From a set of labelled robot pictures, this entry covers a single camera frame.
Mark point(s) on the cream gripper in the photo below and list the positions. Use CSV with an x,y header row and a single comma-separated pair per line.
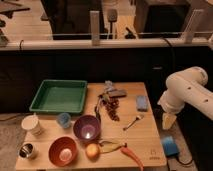
x,y
168,120

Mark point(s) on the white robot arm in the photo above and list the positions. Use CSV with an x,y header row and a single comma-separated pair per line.
x,y
186,86

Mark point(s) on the green plastic tray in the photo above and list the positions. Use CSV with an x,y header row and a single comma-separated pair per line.
x,y
58,96

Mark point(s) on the orange carrot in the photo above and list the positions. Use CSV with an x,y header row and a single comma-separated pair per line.
x,y
130,154

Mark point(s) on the bunch of dark grapes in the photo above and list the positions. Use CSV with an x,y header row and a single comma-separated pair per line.
x,y
111,108

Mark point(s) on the dark rectangular block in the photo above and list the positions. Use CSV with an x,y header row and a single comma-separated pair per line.
x,y
117,93

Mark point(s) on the banana peel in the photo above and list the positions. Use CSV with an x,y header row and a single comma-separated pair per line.
x,y
107,146

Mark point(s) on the crumpled grey wrapper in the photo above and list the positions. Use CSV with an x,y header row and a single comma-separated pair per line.
x,y
108,86

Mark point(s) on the purple bowl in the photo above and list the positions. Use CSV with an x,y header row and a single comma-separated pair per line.
x,y
87,128

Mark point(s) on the small blue cup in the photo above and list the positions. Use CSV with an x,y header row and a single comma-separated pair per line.
x,y
64,120

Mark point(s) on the red bowl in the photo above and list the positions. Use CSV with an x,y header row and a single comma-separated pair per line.
x,y
62,151

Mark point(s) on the white paper cup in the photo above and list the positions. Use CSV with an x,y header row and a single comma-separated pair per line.
x,y
31,124

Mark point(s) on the metal cup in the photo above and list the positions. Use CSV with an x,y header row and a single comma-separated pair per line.
x,y
27,151

